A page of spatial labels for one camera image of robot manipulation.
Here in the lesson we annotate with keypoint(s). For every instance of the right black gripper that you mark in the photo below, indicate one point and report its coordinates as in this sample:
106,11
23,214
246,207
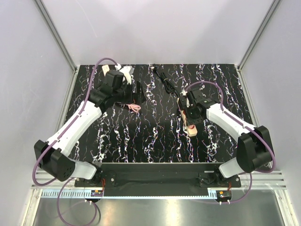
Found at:
190,121

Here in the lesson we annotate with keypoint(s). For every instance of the pink cube plug adapter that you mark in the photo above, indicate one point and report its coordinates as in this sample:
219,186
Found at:
192,129

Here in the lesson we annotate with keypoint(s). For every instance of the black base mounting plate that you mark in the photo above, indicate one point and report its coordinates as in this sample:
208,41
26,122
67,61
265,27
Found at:
197,174

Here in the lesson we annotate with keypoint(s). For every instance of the grey cable duct rail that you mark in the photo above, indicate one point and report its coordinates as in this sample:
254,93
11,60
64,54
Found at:
108,194

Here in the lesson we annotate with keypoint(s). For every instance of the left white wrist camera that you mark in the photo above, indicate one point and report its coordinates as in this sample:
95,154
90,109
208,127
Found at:
127,71

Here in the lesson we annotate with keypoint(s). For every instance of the beige red power strip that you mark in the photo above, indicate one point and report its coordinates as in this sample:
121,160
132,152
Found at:
184,117

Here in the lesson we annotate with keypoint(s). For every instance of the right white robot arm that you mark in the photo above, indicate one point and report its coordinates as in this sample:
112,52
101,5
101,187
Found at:
254,147

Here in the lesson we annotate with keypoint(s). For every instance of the white pink power strip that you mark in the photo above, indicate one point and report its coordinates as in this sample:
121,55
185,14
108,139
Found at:
105,69

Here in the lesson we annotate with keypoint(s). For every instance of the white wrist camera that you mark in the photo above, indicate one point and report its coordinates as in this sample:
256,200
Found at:
184,99
127,71

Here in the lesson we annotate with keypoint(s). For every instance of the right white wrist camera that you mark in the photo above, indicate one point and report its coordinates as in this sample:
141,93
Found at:
184,99

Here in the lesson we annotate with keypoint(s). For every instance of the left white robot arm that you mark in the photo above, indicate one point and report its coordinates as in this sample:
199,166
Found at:
53,155

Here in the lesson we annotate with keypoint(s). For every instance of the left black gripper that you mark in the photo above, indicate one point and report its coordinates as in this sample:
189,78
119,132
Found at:
138,97

